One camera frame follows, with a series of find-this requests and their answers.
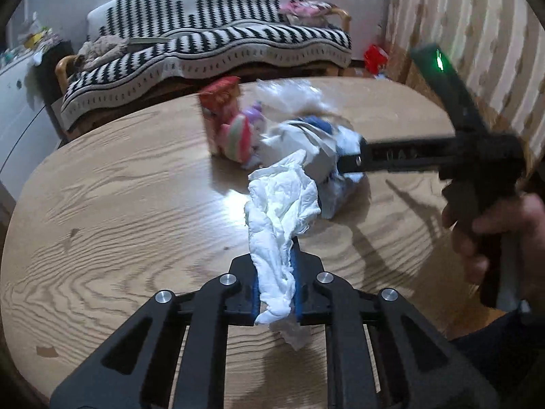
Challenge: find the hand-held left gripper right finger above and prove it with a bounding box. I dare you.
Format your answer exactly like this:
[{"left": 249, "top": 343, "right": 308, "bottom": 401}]
[{"left": 292, "top": 243, "right": 499, "bottom": 409}]

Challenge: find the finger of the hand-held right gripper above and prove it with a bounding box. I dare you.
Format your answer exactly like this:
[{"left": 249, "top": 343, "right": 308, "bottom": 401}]
[
  {"left": 336, "top": 153, "right": 458, "bottom": 176},
  {"left": 360, "top": 135, "right": 458, "bottom": 156}
]

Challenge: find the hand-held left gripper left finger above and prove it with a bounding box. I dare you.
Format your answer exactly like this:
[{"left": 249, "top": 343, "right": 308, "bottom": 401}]
[{"left": 50, "top": 253, "right": 261, "bottom": 409}]

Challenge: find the white cloth bundle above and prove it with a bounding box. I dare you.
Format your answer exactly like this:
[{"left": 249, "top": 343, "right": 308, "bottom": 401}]
[{"left": 298, "top": 114, "right": 368, "bottom": 219}]

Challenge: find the white tissue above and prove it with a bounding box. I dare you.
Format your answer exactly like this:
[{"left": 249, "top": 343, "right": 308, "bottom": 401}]
[{"left": 244, "top": 150, "right": 322, "bottom": 350}]

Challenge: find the person's right hand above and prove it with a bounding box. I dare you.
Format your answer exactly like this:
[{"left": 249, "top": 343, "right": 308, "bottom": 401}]
[{"left": 443, "top": 193, "right": 545, "bottom": 284}]

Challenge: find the red bag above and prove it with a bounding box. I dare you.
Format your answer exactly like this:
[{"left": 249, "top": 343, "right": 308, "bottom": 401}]
[{"left": 364, "top": 44, "right": 389, "bottom": 74}]

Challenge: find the clear plastic bag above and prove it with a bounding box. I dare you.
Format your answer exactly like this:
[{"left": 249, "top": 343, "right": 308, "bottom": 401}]
[{"left": 255, "top": 79, "right": 342, "bottom": 117}]

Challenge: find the pink green round toy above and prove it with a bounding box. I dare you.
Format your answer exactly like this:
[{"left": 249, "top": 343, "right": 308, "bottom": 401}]
[{"left": 217, "top": 101, "right": 267, "bottom": 168}]

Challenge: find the pink printed cushion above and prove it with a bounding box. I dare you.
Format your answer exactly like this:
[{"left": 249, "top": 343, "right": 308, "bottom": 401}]
[{"left": 279, "top": 0, "right": 331, "bottom": 16}]

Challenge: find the red carton box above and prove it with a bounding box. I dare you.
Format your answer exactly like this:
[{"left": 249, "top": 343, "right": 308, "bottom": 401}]
[{"left": 199, "top": 76, "right": 242, "bottom": 157}]

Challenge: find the person's dark clothing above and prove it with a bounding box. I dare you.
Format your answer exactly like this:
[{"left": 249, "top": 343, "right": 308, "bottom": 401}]
[{"left": 449, "top": 307, "right": 545, "bottom": 409}]

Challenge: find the striped black-white sofa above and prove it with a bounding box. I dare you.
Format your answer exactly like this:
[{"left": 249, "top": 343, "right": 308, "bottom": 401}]
[{"left": 61, "top": 0, "right": 353, "bottom": 131}]

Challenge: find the cardboard box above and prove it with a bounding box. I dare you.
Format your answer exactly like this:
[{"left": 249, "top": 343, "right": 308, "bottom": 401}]
[{"left": 45, "top": 96, "right": 69, "bottom": 142}]

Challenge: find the white dresser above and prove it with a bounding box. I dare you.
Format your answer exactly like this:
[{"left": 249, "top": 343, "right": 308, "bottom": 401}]
[{"left": 0, "top": 57, "right": 61, "bottom": 202}]

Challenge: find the beige plush toy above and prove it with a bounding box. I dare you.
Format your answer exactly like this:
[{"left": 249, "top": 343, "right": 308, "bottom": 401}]
[{"left": 77, "top": 35, "right": 129, "bottom": 71}]

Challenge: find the black cabinet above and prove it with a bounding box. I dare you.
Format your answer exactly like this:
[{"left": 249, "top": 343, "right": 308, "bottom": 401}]
[{"left": 32, "top": 40, "right": 76, "bottom": 138}]

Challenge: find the yellow toy clutter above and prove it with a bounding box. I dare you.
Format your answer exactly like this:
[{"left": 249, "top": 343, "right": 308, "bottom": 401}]
[{"left": 19, "top": 18, "right": 57, "bottom": 52}]

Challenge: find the wooden frame sofa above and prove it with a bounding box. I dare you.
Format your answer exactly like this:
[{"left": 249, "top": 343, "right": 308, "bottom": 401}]
[{"left": 55, "top": 5, "right": 353, "bottom": 137}]

